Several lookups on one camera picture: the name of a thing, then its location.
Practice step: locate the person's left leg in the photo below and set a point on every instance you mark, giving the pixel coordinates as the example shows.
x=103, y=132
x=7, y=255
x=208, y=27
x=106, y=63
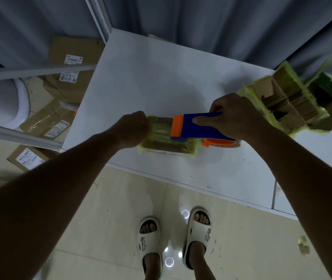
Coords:
x=152, y=266

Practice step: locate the person's leg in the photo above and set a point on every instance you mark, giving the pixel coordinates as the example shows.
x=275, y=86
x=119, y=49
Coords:
x=199, y=258
x=152, y=266

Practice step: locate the person's right hand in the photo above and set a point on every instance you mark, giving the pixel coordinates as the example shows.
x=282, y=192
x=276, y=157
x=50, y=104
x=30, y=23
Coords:
x=236, y=118

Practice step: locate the blue orange tape dispenser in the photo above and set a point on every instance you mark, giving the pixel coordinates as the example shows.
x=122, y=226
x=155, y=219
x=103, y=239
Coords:
x=189, y=128

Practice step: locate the large labelled cardboard box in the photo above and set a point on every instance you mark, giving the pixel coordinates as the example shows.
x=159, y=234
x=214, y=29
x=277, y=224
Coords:
x=72, y=55

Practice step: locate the flat labelled cardboard parcel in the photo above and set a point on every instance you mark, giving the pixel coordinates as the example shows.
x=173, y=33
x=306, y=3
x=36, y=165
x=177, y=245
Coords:
x=48, y=121

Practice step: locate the white left slipper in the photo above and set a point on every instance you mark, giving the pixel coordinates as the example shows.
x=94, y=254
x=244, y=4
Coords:
x=149, y=242

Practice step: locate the grey metal frame bar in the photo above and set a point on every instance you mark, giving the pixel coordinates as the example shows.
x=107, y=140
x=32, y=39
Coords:
x=17, y=136
x=34, y=72

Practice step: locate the small labelled cardboard parcel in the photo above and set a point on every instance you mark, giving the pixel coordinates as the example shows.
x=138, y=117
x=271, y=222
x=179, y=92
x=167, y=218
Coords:
x=27, y=157

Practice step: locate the taped bundle of flat cartons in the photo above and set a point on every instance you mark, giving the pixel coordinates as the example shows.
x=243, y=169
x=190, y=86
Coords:
x=285, y=99

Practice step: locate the person's right thumb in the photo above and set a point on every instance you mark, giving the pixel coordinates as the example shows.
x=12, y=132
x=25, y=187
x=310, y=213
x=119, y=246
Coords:
x=206, y=121

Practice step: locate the person's right leg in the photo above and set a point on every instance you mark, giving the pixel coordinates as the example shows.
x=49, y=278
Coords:
x=199, y=258

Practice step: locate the yellow tape scrap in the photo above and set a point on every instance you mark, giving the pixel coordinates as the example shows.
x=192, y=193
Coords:
x=304, y=244

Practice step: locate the white slipper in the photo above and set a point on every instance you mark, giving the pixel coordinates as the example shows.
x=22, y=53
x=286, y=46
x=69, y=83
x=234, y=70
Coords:
x=199, y=233
x=149, y=242

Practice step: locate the tape-wrapped cardboard parcel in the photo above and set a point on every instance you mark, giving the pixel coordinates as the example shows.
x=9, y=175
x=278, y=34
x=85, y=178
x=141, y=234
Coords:
x=161, y=139

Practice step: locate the white right slipper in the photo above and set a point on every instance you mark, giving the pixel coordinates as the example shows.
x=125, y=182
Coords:
x=199, y=233

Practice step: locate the grey curtain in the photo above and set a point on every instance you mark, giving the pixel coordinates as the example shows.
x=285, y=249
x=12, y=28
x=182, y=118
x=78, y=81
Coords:
x=212, y=23

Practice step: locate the person's right forearm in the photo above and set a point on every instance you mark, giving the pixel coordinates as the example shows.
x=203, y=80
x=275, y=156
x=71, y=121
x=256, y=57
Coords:
x=306, y=186

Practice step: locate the person's left hand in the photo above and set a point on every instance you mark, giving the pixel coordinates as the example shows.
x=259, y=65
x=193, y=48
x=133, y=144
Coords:
x=131, y=129

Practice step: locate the person's left fingers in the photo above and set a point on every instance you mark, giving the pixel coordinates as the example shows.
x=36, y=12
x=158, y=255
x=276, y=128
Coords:
x=148, y=125

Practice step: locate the grey metal frame post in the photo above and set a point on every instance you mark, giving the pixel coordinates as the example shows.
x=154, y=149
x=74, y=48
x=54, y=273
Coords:
x=99, y=17

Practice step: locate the person's left forearm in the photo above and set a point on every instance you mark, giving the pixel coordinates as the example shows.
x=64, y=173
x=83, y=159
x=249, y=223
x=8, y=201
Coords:
x=46, y=198

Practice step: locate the white round chair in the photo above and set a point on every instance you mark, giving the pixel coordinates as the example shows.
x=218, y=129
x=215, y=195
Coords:
x=1, y=102

